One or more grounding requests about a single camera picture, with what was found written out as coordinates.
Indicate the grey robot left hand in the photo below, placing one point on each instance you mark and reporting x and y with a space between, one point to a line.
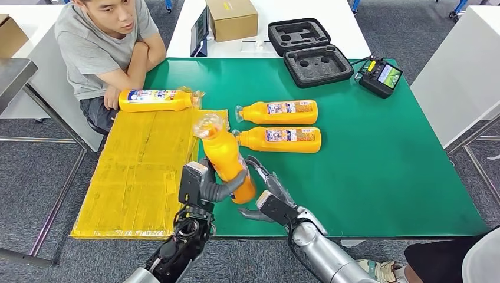
218 191

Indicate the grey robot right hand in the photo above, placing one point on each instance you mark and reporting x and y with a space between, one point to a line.
275 183

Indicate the orange detergent bottle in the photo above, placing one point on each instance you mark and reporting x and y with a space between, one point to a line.
156 102
281 112
222 152
281 140

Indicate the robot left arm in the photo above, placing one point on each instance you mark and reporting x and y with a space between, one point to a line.
179 246

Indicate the yellow plastic wrapped sheet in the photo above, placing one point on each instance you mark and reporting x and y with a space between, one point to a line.
136 175

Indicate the black foam-lined open case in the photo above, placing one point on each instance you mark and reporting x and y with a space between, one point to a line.
312 62

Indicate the black stool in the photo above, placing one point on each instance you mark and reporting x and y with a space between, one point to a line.
95 127

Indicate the small white adapter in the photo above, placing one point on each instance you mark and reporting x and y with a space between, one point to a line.
259 44

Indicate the black remote controller with screen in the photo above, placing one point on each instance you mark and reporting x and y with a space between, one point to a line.
379 77

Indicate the dark tablet on stand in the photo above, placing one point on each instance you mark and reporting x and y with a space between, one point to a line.
199 32

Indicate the brown cardboard box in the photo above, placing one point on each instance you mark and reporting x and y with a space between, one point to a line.
232 18
11 36

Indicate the white table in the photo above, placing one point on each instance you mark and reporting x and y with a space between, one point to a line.
273 8
39 101
461 70

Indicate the seated person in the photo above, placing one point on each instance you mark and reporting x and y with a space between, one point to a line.
97 50

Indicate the grey metal table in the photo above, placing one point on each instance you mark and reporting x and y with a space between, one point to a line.
15 77

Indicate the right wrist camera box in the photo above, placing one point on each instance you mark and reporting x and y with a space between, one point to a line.
279 211

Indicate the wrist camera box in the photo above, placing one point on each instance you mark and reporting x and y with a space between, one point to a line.
279 211
191 183

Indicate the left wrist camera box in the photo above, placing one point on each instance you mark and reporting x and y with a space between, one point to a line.
191 183

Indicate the blue frame leg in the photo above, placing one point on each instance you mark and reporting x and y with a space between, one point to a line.
168 5
354 5

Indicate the blue wheeled frame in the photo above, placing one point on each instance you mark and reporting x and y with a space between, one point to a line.
457 8

